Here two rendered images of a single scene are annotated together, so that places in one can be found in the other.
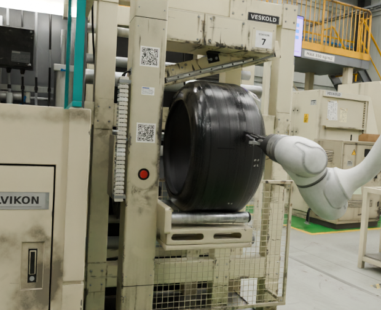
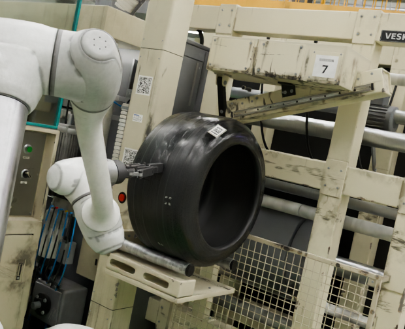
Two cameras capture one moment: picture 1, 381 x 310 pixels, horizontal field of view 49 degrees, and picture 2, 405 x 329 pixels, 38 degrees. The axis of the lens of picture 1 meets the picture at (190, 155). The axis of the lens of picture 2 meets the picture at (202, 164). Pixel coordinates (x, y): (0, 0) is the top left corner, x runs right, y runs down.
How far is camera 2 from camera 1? 1.93 m
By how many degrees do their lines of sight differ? 55
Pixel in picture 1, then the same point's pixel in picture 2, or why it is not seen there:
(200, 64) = (273, 98)
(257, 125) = (180, 159)
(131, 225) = not seen: hidden behind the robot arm
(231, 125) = (155, 155)
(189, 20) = (240, 47)
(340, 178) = (85, 203)
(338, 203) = (85, 232)
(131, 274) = (98, 291)
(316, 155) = (51, 171)
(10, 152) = not seen: outside the picture
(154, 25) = (152, 55)
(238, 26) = (294, 51)
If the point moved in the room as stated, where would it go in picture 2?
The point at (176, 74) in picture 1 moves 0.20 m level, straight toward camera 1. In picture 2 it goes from (244, 109) to (208, 100)
